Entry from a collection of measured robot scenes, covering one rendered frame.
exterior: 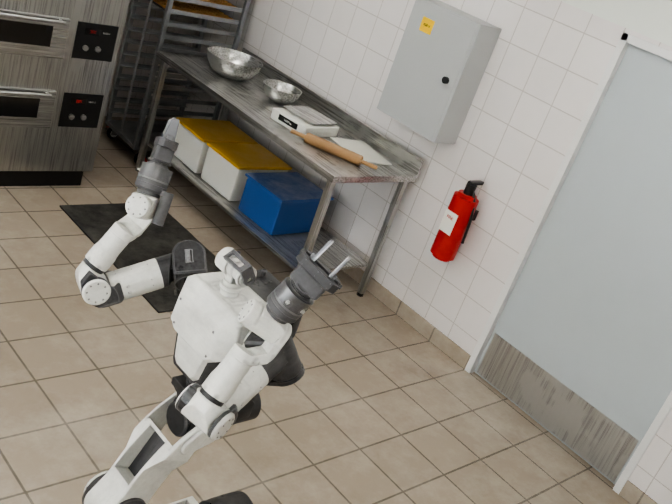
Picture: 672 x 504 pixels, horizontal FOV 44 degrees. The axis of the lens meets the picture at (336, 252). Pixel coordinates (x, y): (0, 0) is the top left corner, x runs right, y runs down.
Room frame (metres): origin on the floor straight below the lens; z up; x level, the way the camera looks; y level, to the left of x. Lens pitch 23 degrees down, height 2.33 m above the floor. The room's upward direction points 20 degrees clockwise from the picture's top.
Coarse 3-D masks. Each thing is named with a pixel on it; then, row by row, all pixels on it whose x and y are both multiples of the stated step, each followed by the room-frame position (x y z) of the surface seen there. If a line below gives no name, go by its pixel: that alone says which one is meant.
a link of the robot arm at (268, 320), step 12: (252, 300) 1.71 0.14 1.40; (276, 300) 1.68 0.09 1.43; (240, 312) 1.71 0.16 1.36; (252, 312) 1.67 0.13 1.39; (264, 312) 1.69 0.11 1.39; (276, 312) 1.67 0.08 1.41; (288, 312) 1.67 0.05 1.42; (252, 324) 1.67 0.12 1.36; (264, 324) 1.68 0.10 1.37; (276, 324) 1.68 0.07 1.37; (264, 336) 1.68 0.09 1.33; (276, 336) 1.69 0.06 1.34
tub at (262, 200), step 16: (256, 176) 4.92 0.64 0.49; (272, 176) 5.02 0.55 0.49; (288, 176) 5.13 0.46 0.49; (256, 192) 4.84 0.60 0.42; (272, 192) 4.76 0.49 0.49; (288, 192) 4.85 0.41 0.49; (304, 192) 4.95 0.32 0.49; (320, 192) 5.05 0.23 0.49; (240, 208) 4.90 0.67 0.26; (256, 208) 4.81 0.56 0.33; (272, 208) 4.73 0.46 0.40; (288, 208) 4.76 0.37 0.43; (304, 208) 4.87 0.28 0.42; (272, 224) 4.71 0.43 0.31; (288, 224) 4.79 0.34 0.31; (304, 224) 4.91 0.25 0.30
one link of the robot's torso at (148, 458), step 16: (160, 416) 2.00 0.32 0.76; (144, 432) 1.94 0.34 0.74; (160, 432) 1.92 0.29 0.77; (192, 432) 1.91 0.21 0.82; (128, 448) 1.91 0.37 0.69; (144, 448) 1.94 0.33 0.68; (160, 448) 1.88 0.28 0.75; (176, 448) 1.88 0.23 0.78; (192, 448) 1.91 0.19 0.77; (128, 464) 1.92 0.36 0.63; (144, 464) 1.91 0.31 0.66; (160, 464) 1.86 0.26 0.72; (176, 464) 1.91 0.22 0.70; (96, 480) 1.87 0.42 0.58; (112, 480) 1.85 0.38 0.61; (128, 480) 1.85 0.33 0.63; (144, 480) 1.85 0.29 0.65; (160, 480) 1.90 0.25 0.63; (96, 496) 1.82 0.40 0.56; (112, 496) 1.82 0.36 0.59; (128, 496) 1.82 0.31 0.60; (144, 496) 1.87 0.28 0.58
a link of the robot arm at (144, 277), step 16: (112, 272) 2.04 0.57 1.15; (128, 272) 2.04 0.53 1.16; (144, 272) 2.05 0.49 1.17; (160, 272) 2.07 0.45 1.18; (96, 288) 1.95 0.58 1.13; (112, 288) 1.98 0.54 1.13; (128, 288) 2.02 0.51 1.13; (144, 288) 2.04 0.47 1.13; (160, 288) 2.08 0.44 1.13; (96, 304) 1.95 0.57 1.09; (112, 304) 1.98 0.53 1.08
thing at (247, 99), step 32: (160, 64) 5.51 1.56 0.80; (192, 64) 5.48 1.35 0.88; (160, 96) 5.51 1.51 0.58; (224, 96) 5.02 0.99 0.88; (256, 96) 5.28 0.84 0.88; (320, 96) 5.46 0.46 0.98; (256, 128) 4.75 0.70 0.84; (352, 128) 5.23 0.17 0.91; (320, 160) 4.47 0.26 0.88; (416, 160) 4.86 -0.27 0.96; (256, 224) 4.81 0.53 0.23; (320, 224) 4.35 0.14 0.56; (384, 224) 4.82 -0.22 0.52; (288, 256) 4.52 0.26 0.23; (320, 256) 4.68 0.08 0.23; (352, 256) 4.85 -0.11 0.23
